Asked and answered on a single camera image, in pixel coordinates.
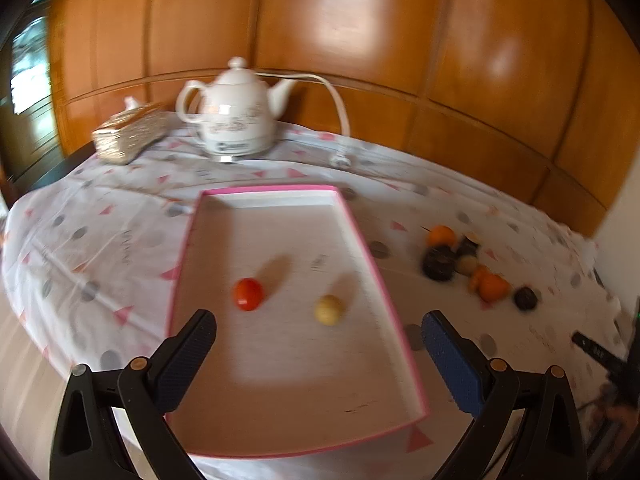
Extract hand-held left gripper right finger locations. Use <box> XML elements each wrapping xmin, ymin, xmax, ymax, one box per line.
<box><xmin>421</xmin><ymin>310</ymin><xmax>587</xmax><ymax>480</ymax></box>

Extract large dark round root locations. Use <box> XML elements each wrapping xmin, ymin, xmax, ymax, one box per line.
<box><xmin>421</xmin><ymin>247</ymin><xmax>456</xmax><ymax>281</ymax></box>

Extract orange carrot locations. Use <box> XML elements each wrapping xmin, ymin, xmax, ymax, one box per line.
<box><xmin>469</xmin><ymin>266</ymin><xmax>512</xmax><ymax>303</ymax></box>

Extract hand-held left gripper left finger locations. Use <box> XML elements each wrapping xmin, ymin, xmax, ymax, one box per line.
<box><xmin>49</xmin><ymin>309</ymin><xmax>218</xmax><ymax>480</ymax></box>

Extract white patterned tablecloth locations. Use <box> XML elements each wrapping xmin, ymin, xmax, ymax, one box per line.
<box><xmin>0</xmin><ymin>120</ymin><xmax>626</xmax><ymax>480</ymax></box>

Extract white power cable with plug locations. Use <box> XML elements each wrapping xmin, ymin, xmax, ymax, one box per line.
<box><xmin>257</xmin><ymin>71</ymin><xmax>356</xmax><ymax>170</ymax></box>

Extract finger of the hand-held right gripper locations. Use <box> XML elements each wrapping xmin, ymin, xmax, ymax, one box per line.
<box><xmin>571</xmin><ymin>331</ymin><xmax>626</xmax><ymax>367</ymax></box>

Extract dark glass cabinet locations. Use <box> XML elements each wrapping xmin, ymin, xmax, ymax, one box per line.
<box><xmin>0</xmin><ymin>0</ymin><xmax>61</xmax><ymax>186</ymax></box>

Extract dark knobbly lump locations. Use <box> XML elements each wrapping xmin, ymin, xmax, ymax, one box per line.
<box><xmin>513</xmin><ymin>286</ymin><xmax>539</xmax><ymax>311</ymax></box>

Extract small orange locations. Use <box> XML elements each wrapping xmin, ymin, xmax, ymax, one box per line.
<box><xmin>427</xmin><ymin>225</ymin><xmax>457</xmax><ymax>248</ymax></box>

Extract glittery tissue box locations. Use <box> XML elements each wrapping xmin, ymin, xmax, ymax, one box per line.
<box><xmin>91</xmin><ymin>96</ymin><xmax>173</xmax><ymax>166</ymax></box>

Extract red tomato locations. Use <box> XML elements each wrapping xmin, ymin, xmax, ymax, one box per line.
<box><xmin>233</xmin><ymin>278</ymin><xmax>264</xmax><ymax>312</ymax></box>

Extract white ceramic electric kettle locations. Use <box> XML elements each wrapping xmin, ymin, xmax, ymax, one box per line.
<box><xmin>175</xmin><ymin>56</ymin><xmax>296</xmax><ymax>163</ymax></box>

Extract pink rimmed white tray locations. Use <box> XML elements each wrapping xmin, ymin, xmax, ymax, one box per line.
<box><xmin>162</xmin><ymin>186</ymin><xmax>431</xmax><ymax>458</ymax></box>

